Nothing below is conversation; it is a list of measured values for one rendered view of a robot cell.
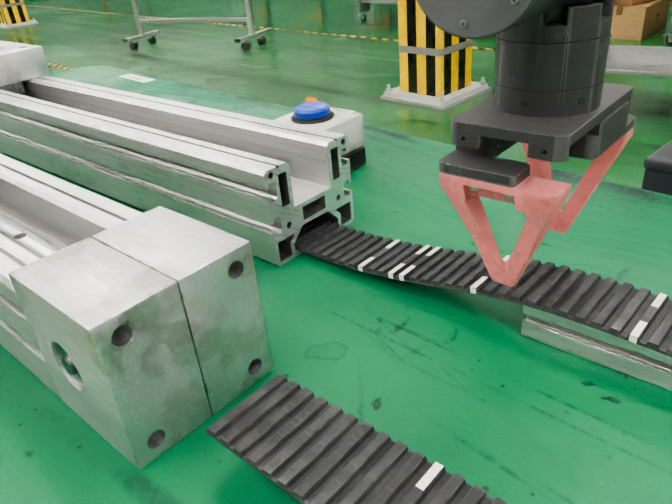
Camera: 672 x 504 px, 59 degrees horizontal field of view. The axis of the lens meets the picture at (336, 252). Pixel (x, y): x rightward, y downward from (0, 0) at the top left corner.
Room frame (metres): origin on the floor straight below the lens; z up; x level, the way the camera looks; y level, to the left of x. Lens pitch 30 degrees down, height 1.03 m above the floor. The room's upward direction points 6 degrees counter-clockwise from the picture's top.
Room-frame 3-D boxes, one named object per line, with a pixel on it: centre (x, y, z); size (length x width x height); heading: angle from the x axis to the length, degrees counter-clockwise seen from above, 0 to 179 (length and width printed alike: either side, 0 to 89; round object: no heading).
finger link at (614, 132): (0.34, -0.14, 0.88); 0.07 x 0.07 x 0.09; 47
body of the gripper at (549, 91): (0.32, -0.13, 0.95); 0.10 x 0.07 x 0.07; 137
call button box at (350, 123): (0.63, 0.02, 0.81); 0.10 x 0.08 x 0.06; 136
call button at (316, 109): (0.63, 0.01, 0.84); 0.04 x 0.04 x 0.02
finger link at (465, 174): (0.30, -0.11, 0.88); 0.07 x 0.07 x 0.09; 47
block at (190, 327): (0.30, 0.11, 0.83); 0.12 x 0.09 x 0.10; 136
